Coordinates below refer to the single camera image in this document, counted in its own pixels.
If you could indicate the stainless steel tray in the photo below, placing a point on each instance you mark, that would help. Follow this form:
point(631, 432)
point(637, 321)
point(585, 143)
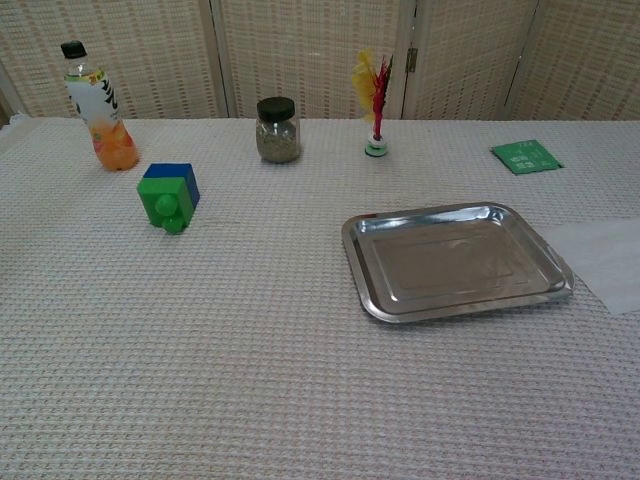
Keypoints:
point(450, 265)

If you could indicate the glass jar with black lid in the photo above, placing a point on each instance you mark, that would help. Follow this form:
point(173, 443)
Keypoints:
point(278, 140)

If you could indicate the feather shuttlecock yellow and red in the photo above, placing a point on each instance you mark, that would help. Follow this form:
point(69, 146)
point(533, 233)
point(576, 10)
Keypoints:
point(376, 146)

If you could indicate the green and blue toy block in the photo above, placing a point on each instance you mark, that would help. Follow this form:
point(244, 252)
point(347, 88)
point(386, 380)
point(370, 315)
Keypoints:
point(165, 194)

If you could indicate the white woven tablecloth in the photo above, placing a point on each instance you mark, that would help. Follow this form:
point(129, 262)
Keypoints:
point(200, 350)

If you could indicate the beige woven folding screen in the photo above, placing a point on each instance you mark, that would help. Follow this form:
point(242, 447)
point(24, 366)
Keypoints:
point(310, 55)

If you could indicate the metal screen hinge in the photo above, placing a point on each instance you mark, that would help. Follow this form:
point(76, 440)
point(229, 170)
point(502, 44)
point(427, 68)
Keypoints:
point(411, 60)

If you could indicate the green square packet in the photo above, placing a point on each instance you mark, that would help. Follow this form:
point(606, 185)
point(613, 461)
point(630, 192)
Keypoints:
point(526, 156)

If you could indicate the orange juice bottle black cap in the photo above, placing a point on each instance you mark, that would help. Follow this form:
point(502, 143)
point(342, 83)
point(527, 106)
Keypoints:
point(107, 142)

